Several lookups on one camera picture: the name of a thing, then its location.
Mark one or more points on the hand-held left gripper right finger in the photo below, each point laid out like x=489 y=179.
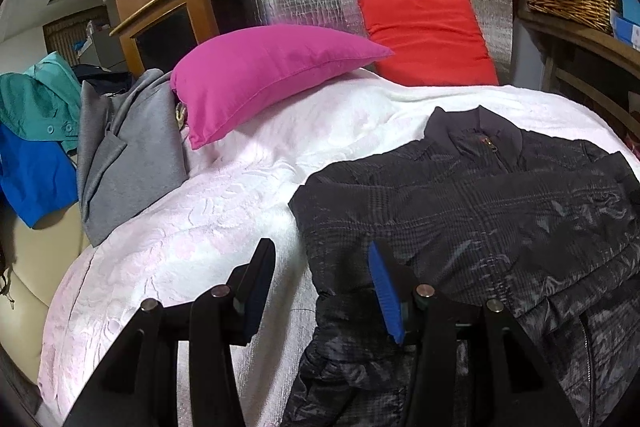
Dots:
x=387 y=292

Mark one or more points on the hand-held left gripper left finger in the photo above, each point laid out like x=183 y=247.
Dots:
x=255 y=302

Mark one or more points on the black plaid jacket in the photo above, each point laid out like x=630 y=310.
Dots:
x=475 y=207

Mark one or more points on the white textured blanket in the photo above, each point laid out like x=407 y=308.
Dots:
x=200 y=232

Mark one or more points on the grey coat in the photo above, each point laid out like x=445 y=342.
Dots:
x=135 y=147

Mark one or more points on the beige sofa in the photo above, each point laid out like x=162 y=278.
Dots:
x=30 y=282

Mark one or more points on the pink pillow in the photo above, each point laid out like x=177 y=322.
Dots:
x=265 y=72

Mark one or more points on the red pillow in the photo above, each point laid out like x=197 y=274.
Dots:
x=425 y=42

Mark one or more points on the blue jacket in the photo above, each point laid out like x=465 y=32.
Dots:
x=35 y=177

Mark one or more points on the teal jacket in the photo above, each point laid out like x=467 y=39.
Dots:
x=35 y=102

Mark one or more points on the wooden table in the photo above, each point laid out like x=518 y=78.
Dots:
x=575 y=37

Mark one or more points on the blue white tissue pack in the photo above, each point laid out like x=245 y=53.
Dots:
x=627 y=29

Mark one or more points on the light blue cardboard box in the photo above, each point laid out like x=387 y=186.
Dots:
x=630 y=2

